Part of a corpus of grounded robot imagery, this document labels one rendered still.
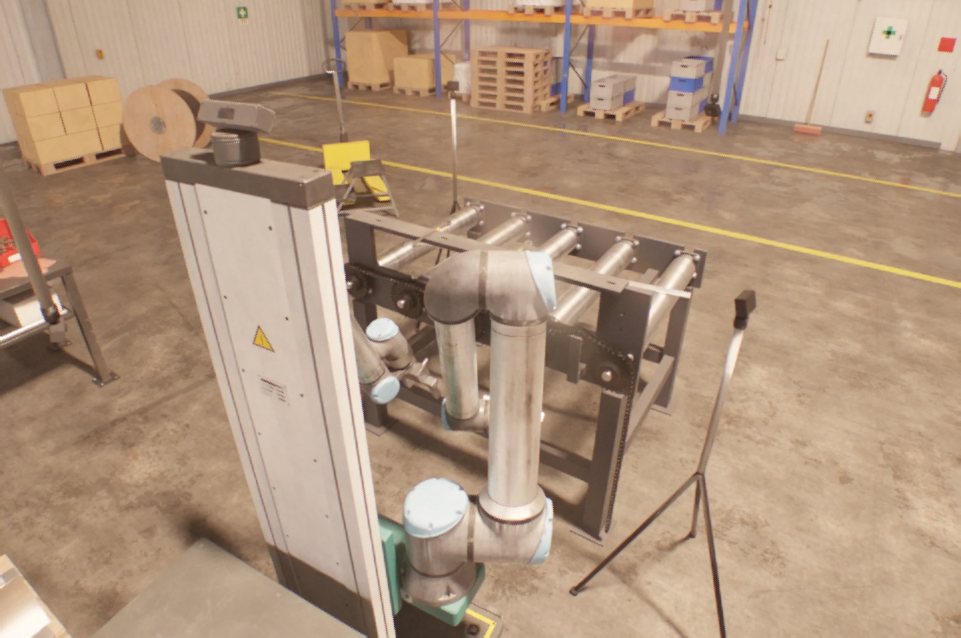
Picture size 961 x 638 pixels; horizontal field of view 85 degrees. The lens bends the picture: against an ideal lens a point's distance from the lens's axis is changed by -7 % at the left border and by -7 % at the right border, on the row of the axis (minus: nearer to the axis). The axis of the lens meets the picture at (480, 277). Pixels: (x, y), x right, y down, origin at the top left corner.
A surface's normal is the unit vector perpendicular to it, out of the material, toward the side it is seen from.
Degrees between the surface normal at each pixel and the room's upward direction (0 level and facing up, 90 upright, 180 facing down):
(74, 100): 90
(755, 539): 0
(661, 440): 0
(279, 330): 90
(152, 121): 90
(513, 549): 80
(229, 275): 90
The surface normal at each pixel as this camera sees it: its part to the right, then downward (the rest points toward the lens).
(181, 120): -0.07, 0.47
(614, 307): -0.54, 0.39
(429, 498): -0.09, -0.88
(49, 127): 0.80, 0.28
